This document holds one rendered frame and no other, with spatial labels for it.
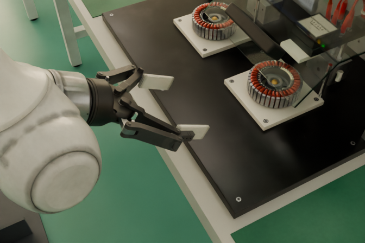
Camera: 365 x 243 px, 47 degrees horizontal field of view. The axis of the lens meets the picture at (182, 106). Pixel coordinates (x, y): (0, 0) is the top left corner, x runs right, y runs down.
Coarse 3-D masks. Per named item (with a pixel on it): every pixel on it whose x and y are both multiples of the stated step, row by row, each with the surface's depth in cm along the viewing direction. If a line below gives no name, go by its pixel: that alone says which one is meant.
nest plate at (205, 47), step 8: (184, 16) 106; (176, 24) 105; (184, 24) 104; (184, 32) 102; (192, 32) 102; (192, 40) 100; (200, 40) 100; (208, 40) 100; (216, 40) 100; (224, 40) 100; (200, 48) 98; (208, 48) 98; (216, 48) 98; (224, 48) 99
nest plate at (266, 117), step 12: (228, 84) 90; (240, 84) 90; (264, 84) 90; (240, 96) 88; (312, 96) 88; (252, 108) 86; (264, 108) 86; (276, 108) 86; (288, 108) 86; (300, 108) 86; (312, 108) 87; (264, 120) 84; (276, 120) 84
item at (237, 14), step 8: (232, 8) 61; (240, 8) 63; (232, 16) 61; (240, 16) 60; (240, 24) 60; (248, 24) 59; (248, 32) 59; (256, 32) 58; (256, 40) 57; (264, 40) 57; (272, 40) 56; (264, 48) 56; (272, 48) 56; (280, 48) 57; (272, 56) 57; (280, 56) 58
